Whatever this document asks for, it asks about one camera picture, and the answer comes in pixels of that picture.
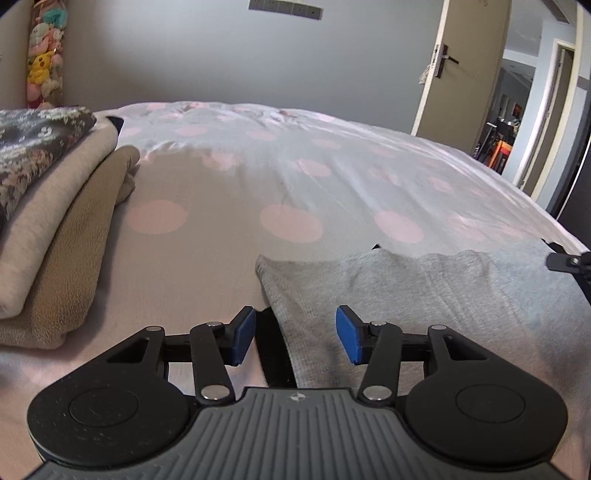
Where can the white tassel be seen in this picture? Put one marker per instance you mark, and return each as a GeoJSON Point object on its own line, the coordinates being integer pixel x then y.
{"type": "Point", "coordinates": [425, 74]}

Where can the yellow plush toy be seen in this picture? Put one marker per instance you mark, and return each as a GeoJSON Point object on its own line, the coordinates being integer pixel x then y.
{"type": "Point", "coordinates": [40, 67]}

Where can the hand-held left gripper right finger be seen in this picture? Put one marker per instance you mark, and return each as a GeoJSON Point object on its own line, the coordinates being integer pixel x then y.
{"type": "Point", "coordinates": [351, 334]}

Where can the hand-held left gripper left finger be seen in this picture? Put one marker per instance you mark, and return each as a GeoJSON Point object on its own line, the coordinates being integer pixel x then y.
{"type": "Point", "coordinates": [242, 334]}

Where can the grey wall switch panel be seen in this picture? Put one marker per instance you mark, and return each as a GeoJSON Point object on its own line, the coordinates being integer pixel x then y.
{"type": "Point", "coordinates": [286, 8]}

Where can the hanging plush toy organizer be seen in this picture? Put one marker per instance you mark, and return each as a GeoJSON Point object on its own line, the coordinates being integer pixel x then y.
{"type": "Point", "coordinates": [46, 50]}

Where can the pink polka dot bed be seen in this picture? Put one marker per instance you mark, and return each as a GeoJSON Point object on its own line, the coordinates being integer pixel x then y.
{"type": "Point", "coordinates": [221, 184]}

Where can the black and grey raglan shirt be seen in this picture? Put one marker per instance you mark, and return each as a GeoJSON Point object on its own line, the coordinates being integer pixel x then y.
{"type": "Point", "coordinates": [415, 295]}

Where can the beige door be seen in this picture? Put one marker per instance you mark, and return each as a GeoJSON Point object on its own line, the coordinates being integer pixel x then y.
{"type": "Point", "coordinates": [461, 69]}

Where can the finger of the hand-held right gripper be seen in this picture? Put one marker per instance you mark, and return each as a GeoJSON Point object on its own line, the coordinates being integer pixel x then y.
{"type": "Point", "coordinates": [570, 261]}

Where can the orange object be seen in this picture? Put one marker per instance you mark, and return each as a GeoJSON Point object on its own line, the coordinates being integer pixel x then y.
{"type": "Point", "coordinates": [502, 156]}

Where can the dark floral folded cloth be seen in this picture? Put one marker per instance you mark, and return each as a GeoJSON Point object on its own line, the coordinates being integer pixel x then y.
{"type": "Point", "coordinates": [32, 143]}

